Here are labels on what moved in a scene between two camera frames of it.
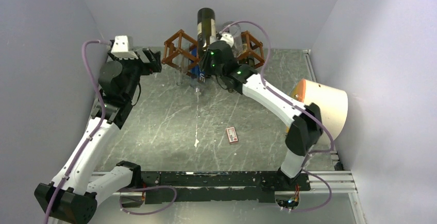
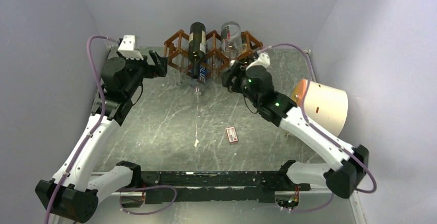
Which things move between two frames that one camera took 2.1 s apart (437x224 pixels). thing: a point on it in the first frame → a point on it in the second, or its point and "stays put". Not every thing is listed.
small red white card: x=232 y=135 stays put
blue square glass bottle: x=195 y=72 → x=203 y=78
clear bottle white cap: x=234 y=28 stays put
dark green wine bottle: x=206 y=29 → x=197 y=46
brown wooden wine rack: x=178 y=50 stays put
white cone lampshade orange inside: x=329 y=104 stays put
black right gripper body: x=207 y=66 → x=238 y=85
